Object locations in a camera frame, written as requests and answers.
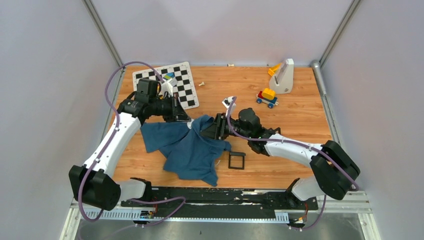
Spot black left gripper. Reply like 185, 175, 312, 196
149, 93, 192, 123

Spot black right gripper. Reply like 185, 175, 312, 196
199, 113, 251, 141

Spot black square frame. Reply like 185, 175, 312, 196
228, 151, 246, 170

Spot blue shirt garment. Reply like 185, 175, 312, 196
140, 115, 232, 187

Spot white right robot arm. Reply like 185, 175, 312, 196
200, 108, 361, 209

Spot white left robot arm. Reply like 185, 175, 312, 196
68, 78, 190, 211

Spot stacked colour blocks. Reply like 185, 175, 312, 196
163, 72, 175, 82

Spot colourful toy train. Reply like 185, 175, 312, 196
256, 88, 279, 109

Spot black white checkerboard sheet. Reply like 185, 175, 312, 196
132, 61, 200, 110

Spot white wedge stand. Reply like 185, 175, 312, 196
269, 58, 294, 94

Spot yellow plastic piece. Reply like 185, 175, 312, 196
267, 62, 282, 77

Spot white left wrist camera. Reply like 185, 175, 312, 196
160, 78, 177, 98

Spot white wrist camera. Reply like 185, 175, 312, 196
221, 96, 234, 109
160, 78, 177, 98

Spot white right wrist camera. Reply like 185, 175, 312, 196
221, 96, 234, 109

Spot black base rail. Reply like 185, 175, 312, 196
141, 187, 319, 219

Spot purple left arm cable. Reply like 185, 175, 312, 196
77, 61, 187, 229

